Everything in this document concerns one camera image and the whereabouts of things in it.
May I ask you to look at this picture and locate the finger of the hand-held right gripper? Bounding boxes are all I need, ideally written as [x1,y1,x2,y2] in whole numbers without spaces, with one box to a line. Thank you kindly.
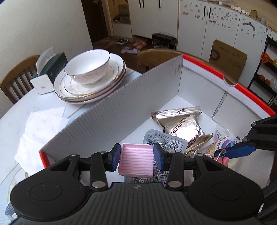
[214,116,277,160]

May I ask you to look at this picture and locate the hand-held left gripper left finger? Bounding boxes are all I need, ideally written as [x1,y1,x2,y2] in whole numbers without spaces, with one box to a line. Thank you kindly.
[46,143,122,191]

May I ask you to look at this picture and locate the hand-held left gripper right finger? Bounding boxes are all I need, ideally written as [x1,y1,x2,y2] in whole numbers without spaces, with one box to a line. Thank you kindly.
[152,142,228,188]

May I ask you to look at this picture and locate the pink binder clip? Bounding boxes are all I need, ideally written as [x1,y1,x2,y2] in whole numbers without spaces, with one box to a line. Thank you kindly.
[214,148,230,167]

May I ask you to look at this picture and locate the pink ribbed plastic pad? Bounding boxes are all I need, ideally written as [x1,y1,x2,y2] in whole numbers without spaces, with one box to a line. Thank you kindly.
[118,143,155,178]

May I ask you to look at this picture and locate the gold and silver snack packet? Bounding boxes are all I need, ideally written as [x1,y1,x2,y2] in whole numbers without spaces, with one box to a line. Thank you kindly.
[151,106,213,155]

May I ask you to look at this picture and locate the red and white cardboard box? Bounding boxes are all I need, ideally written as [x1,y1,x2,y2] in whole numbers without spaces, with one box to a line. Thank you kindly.
[39,54,277,188]

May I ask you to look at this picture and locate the white patterned desktop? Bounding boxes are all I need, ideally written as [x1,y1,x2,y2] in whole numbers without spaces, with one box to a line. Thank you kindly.
[0,67,143,225]

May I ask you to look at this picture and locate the colourful clear plastic packet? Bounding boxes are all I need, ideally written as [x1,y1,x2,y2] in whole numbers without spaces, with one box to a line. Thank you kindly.
[201,127,242,171]

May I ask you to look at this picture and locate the grey barcode sachet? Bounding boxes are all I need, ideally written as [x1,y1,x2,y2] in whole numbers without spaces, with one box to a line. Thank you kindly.
[132,129,188,187]

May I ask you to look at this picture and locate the white plate gold rim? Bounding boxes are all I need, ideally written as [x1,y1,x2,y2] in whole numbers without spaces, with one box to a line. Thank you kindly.
[56,65,127,105]

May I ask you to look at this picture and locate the black metal shelf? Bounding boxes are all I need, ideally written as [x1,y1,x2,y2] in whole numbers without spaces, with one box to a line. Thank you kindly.
[247,33,277,107]

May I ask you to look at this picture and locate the white paper napkin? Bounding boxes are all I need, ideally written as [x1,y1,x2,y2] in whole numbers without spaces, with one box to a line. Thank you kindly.
[14,106,70,176]

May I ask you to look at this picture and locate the stack of white plates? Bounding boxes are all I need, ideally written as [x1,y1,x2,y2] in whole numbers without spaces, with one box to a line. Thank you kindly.
[53,53,126,99]

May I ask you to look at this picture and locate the flat brown cardboard box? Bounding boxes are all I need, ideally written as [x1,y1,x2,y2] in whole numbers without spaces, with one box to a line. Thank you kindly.
[209,39,248,84]

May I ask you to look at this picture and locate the white bowl gold rim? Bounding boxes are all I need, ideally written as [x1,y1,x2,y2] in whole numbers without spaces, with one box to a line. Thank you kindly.
[64,49,111,85]

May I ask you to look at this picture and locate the orange bag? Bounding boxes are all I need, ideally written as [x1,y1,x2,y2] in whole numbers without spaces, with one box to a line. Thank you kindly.
[261,52,273,64]

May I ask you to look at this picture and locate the wooden chair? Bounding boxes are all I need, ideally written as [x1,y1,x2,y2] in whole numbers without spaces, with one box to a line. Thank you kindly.
[0,55,40,104]
[137,49,182,73]

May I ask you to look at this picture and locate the green and white tissue box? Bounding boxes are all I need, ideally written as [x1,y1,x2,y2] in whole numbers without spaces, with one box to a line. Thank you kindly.
[30,46,68,95]

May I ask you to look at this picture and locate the black shoe rack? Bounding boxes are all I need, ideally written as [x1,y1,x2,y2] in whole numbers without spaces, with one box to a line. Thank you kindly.
[151,33,177,51]

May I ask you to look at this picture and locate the white wardrobe with stickers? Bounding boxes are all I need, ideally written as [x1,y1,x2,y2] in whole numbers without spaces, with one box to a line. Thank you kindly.
[128,0,272,63]

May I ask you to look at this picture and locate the dark brown door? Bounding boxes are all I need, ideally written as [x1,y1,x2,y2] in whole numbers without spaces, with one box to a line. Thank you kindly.
[81,0,114,44]

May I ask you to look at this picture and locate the stacked cardboard boxes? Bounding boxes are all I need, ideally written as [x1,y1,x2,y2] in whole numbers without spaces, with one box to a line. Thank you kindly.
[118,4,130,23]

